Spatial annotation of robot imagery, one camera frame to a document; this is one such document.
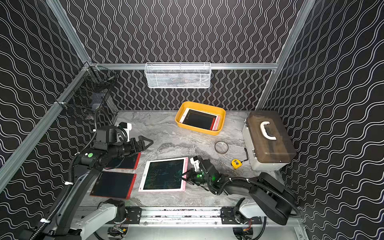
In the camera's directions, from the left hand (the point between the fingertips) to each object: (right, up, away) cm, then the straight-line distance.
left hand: (147, 142), depth 70 cm
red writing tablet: (+27, +13, +51) cm, 59 cm away
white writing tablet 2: (+5, -20, +13) cm, 25 cm away
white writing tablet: (+17, +21, +51) cm, 58 cm away
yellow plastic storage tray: (+42, +11, +43) cm, 62 cm away
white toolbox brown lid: (+67, -2, +20) cm, 70 cm away
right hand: (+14, -19, +9) cm, 26 cm away
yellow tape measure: (+48, -15, +21) cm, 54 cm away
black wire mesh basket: (-45, +32, +27) cm, 62 cm away
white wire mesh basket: (+24, +43, +34) cm, 59 cm away
